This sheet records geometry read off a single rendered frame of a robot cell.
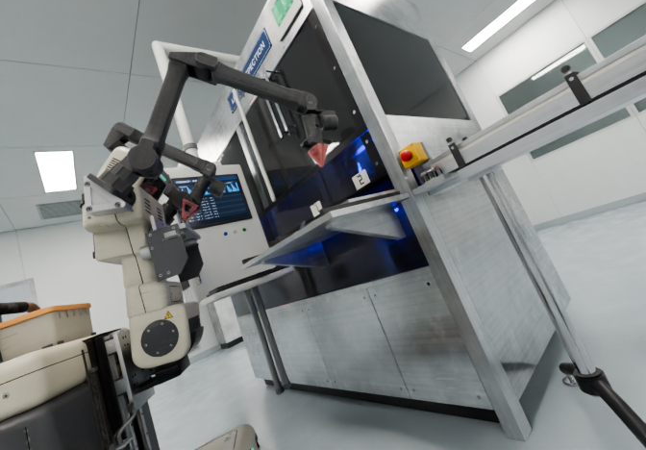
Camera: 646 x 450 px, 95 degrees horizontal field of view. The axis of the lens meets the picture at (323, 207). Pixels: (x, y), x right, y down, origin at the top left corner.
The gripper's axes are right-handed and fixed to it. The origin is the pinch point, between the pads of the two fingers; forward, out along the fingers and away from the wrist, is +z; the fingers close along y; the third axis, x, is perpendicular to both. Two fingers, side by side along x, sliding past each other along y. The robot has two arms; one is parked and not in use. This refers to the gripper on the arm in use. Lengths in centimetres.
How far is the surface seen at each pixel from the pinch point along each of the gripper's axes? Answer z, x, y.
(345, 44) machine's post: -51, -13, 18
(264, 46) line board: -90, 31, 10
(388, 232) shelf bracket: 27.2, -2.9, 21.6
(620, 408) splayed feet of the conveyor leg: 90, -40, 46
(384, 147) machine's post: -4.6, -10.4, 24.6
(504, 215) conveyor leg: 32, -33, 45
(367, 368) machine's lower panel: 80, 48, 42
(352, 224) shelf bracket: 23.6, -2.5, 4.5
